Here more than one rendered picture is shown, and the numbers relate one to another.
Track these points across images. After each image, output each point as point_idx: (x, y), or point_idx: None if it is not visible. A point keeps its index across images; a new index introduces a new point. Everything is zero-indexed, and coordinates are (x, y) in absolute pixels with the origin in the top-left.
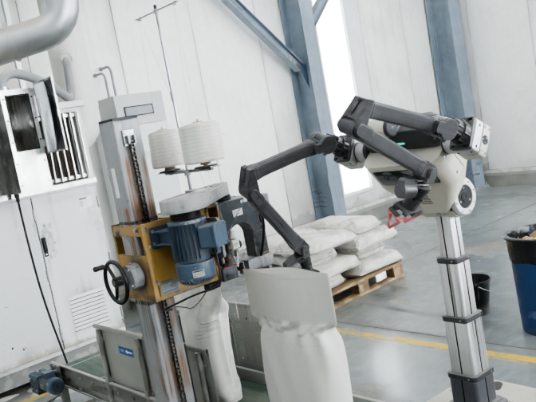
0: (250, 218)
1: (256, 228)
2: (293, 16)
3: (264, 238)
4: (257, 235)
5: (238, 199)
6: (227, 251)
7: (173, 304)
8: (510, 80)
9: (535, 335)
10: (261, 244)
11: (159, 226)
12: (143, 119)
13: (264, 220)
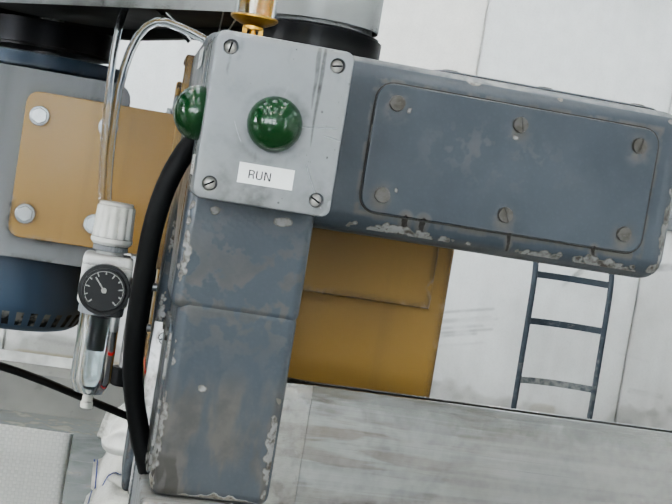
0: (181, 193)
1: (170, 272)
2: None
3: (123, 354)
4: (163, 323)
5: (201, 46)
6: (151, 326)
7: (104, 402)
8: None
9: None
10: (155, 397)
11: (174, 100)
12: None
13: (143, 226)
